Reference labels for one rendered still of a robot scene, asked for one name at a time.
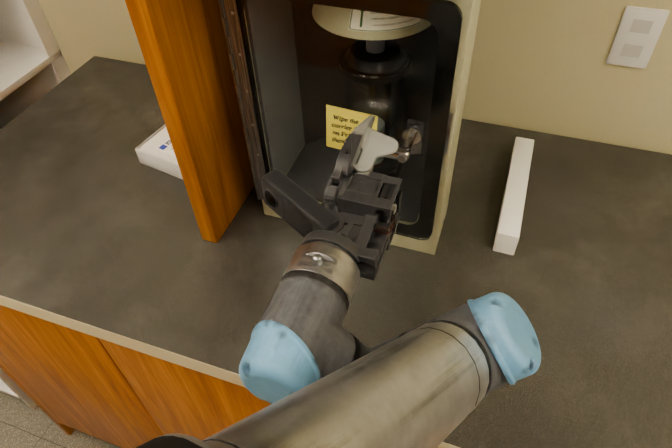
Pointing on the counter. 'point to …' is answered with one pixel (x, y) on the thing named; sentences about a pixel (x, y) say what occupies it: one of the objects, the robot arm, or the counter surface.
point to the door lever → (406, 145)
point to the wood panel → (189, 73)
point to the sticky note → (342, 124)
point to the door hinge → (234, 69)
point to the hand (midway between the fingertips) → (364, 145)
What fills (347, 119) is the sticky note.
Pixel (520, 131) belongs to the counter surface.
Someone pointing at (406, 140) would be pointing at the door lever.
